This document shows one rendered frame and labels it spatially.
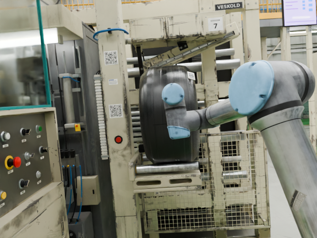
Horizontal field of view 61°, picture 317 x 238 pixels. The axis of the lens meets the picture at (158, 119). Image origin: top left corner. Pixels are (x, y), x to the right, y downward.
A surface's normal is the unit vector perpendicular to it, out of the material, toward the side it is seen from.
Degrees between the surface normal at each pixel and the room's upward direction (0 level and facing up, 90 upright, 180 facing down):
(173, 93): 83
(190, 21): 90
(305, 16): 90
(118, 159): 90
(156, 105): 76
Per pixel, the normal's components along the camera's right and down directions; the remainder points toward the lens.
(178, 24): -0.06, 0.07
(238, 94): -0.90, -0.02
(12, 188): 0.99, -0.07
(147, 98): -0.35, -0.26
